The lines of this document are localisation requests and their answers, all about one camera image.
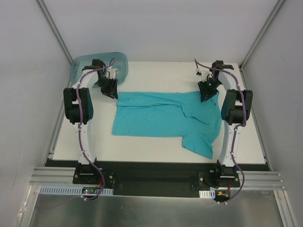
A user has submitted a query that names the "teal t shirt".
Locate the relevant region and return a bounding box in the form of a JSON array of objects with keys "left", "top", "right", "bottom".
[{"left": 112, "top": 91, "right": 222, "bottom": 159}]

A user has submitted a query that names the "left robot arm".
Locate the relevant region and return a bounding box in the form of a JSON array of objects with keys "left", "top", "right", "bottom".
[{"left": 63, "top": 58, "right": 118, "bottom": 188}]

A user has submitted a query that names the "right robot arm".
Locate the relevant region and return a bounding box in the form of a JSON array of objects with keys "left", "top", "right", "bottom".
[{"left": 195, "top": 61, "right": 253, "bottom": 189}]

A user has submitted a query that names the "translucent blue plastic bin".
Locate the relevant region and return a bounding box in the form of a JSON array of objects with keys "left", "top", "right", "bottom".
[{"left": 69, "top": 52, "right": 128, "bottom": 85}]

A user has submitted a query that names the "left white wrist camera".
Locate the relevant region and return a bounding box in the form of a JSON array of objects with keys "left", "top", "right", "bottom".
[{"left": 106, "top": 68, "right": 119, "bottom": 79}]

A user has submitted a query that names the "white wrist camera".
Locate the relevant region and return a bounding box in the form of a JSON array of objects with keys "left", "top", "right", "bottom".
[
  {"left": 106, "top": 68, "right": 119, "bottom": 79},
  {"left": 196, "top": 68, "right": 209, "bottom": 77}
]

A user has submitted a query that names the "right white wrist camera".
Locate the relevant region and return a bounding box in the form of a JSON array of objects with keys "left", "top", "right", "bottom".
[{"left": 196, "top": 68, "right": 209, "bottom": 77}]

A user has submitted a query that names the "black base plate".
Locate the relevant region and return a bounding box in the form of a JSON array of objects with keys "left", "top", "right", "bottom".
[{"left": 72, "top": 161, "right": 240, "bottom": 198}]

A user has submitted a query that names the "left aluminium frame post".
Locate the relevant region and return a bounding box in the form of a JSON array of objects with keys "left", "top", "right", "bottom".
[{"left": 36, "top": 0, "right": 73, "bottom": 65}]

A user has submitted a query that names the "aluminium frame post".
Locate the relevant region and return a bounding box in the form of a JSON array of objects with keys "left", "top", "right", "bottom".
[
  {"left": 239, "top": 0, "right": 287, "bottom": 72},
  {"left": 36, "top": 0, "right": 73, "bottom": 65}
]

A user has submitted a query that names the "right white cable duct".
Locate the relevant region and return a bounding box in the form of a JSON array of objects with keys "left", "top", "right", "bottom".
[{"left": 199, "top": 190, "right": 215, "bottom": 199}]

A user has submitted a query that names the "white cable duct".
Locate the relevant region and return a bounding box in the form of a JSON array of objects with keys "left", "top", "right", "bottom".
[
  {"left": 199, "top": 190, "right": 215, "bottom": 199},
  {"left": 40, "top": 186, "right": 114, "bottom": 196}
]

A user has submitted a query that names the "right aluminium frame post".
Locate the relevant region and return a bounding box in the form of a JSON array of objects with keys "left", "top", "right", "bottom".
[{"left": 239, "top": 0, "right": 287, "bottom": 72}]

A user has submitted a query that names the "left white cable duct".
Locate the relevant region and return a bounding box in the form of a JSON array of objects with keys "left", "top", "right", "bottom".
[{"left": 40, "top": 186, "right": 114, "bottom": 196}]

